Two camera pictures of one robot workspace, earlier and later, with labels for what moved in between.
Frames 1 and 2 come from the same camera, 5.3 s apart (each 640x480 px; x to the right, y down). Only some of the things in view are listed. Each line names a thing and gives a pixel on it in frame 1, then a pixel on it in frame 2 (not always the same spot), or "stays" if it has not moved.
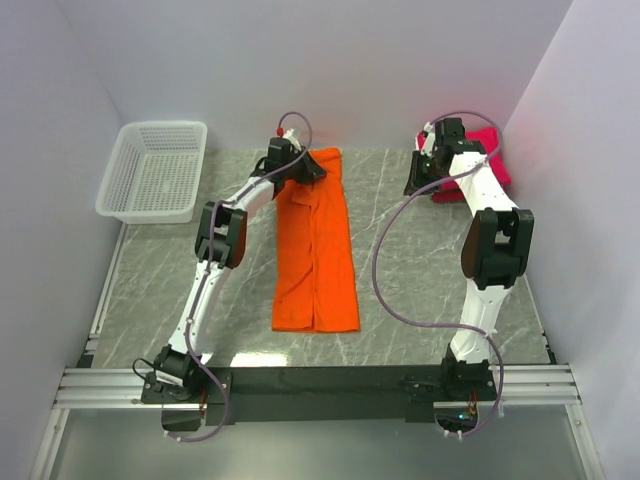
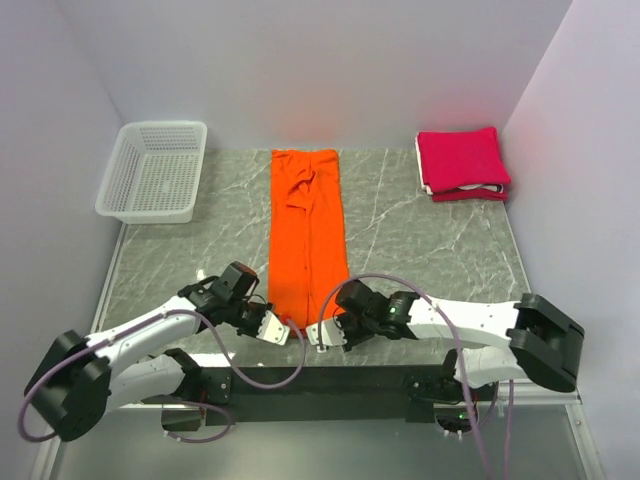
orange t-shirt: (313, 278) stays
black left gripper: (313, 170) to (254, 330)
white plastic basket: (155, 173) stays
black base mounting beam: (316, 394) stays
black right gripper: (415, 179) to (351, 341)
